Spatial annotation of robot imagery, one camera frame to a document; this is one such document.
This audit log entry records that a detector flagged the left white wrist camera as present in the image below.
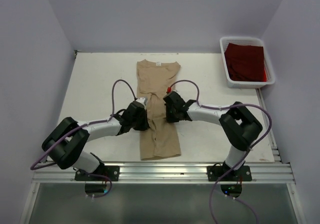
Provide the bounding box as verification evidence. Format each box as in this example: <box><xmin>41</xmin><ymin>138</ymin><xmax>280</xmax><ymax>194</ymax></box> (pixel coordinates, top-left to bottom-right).
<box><xmin>135</xmin><ymin>97</ymin><xmax>148</xmax><ymax>108</ymax></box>

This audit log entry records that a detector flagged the red t shirt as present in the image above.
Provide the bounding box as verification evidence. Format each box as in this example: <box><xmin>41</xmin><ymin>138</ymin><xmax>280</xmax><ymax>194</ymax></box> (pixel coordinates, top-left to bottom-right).
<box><xmin>224</xmin><ymin>43</ymin><xmax>267</xmax><ymax>82</ymax></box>

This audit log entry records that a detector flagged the white plastic basket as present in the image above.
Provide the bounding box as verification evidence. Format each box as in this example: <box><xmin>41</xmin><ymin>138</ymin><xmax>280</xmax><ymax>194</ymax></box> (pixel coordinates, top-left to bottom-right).
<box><xmin>219</xmin><ymin>36</ymin><xmax>276</xmax><ymax>89</ymax></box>

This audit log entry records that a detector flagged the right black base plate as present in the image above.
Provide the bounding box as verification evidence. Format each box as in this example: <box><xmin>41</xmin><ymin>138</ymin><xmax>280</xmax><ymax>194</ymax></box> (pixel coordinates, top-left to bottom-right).
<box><xmin>206</xmin><ymin>165</ymin><xmax>253</xmax><ymax>182</ymax></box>

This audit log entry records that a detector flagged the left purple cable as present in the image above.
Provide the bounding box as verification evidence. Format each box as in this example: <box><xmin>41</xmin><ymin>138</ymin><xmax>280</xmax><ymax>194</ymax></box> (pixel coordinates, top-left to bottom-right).
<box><xmin>29</xmin><ymin>79</ymin><xmax>137</xmax><ymax>171</ymax></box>

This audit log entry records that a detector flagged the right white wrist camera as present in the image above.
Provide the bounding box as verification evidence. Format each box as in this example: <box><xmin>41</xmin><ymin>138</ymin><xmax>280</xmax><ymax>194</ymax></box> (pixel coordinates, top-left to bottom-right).
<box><xmin>166</xmin><ymin>86</ymin><xmax>175</xmax><ymax>94</ymax></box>

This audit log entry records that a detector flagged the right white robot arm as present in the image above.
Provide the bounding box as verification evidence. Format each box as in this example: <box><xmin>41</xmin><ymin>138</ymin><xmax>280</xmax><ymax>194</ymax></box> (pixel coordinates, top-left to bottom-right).
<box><xmin>163</xmin><ymin>91</ymin><xmax>263</xmax><ymax>181</ymax></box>

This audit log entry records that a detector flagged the beige t shirt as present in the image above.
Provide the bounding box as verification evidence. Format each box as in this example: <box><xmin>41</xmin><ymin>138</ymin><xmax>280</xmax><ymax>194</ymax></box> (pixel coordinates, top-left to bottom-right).
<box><xmin>136</xmin><ymin>60</ymin><xmax>181</xmax><ymax>161</ymax></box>

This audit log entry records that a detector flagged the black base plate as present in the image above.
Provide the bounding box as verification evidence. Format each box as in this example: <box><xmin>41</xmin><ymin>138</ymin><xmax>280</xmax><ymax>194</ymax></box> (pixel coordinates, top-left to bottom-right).
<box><xmin>206</xmin><ymin>165</ymin><xmax>253</xmax><ymax>182</ymax></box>
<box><xmin>74</xmin><ymin>165</ymin><xmax>120</xmax><ymax>182</ymax></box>

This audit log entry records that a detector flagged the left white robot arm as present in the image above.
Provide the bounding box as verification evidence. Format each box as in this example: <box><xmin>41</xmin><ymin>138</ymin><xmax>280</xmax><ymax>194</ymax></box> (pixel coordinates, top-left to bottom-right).
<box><xmin>41</xmin><ymin>97</ymin><xmax>149</xmax><ymax>181</ymax></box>

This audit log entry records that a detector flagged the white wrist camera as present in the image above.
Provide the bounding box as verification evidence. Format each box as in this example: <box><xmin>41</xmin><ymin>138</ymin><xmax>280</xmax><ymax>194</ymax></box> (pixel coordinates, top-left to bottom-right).
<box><xmin>166</xmin><ymin>86</ymin><xmax>175</xmax><ymax>94</ymax></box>
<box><xmin>135</xmin><ymin>97</ymin><xmax>148</xmax><ymax>108</ymax></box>

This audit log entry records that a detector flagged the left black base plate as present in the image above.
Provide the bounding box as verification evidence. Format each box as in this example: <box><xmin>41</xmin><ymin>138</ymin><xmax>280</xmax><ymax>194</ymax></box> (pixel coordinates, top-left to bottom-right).
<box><xmin>74</xmin><ymin>165</ymin><xmax>120</xmax><ymax>182</ymax></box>

